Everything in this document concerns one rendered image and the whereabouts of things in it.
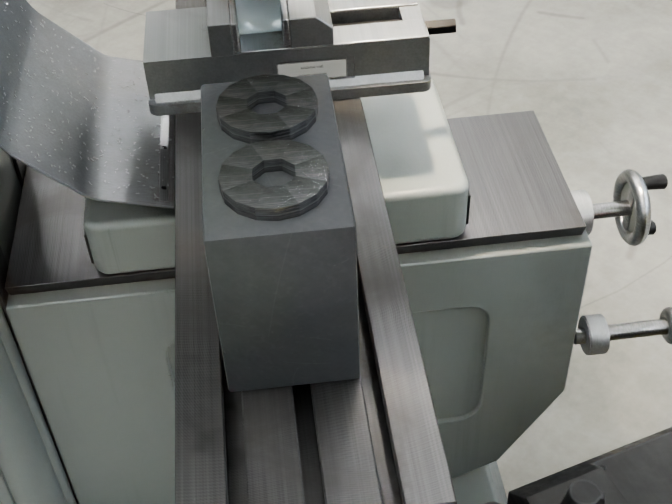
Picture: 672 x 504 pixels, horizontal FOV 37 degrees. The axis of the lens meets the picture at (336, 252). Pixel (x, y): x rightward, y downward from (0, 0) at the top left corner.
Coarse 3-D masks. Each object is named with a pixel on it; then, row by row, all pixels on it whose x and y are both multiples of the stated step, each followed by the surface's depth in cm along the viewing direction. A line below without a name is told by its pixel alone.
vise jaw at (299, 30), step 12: (288, 0) 119; (300, 0) 119; (312, 0) 118; (324, 0) 121; (288, 12) 117; (300, 12) 117; (312, 12) 116; (324, 12) 118; (288, 24) 116; (300, 24) 116; (312, 24) 116; (324, 24) 116; (288, 36) 117; (300, 36) 117; (312, 36) 117; (324, 36) 118
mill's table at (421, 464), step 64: (192, 0) 142; (192, 128) 119; (192, 192) 110; (192, 256) 103; (384, 256) 102; (192, 320) 96; (384, 320) 95; (192, 384) 90; (320, 384) 90; (384, 384) 90; (192, 448) 85; (256, 448) 85; (320, 448) 85; (384, 448) 87
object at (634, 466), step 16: (624, 448) 126; (640, 448) 125; (656, 448) 125; (592, 464) 124; (608, 464) 124; (624, 464) 124; (640, 464) 124; (656, 464) 123; (544, 480) 123; (560, 480) 121; (576, 480) 115; (592, 480) 120; (608, 480) 120; (624, 480) 122; (640, 480) 122; (656, 480) 122; (512, 496) 122; (528, 496) 118; (544, 496) 118; (560, 496) 118; (576, 496) 114; (592, 496) 114; (608, 496) 118; (624, 496) 120; (640, 496) 120; (656, 496) 120
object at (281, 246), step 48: (240, 96) 88; (288, 96) 88; (240, 144) 85; (288, 144) 83; (336, 144) 85; (240, 192) 79; (288, 192) 78; (336, 192) 80; (240, 240) 77; (288, 240) 77; (336, 240) 78; (240, 288) 80; (288, 288) 81; (336, 288) 82; (240, 336) 84; (288, 336) 85; (336, 336) 86; (240, 384) 89; (288, 384) 89
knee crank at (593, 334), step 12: (588, 324) 147; (600, 324) 146; (612, 324) 149; (624, 324) 148; (636, 324) 148; (648, 324) 148; (660, 324) 148; (576, 336) 147; (588, 336) 146; (600, 336) 146; (612, 336) 148; (624, 336) 148; (636, 336) 148; (588, 348) 147; (600, 348) 146
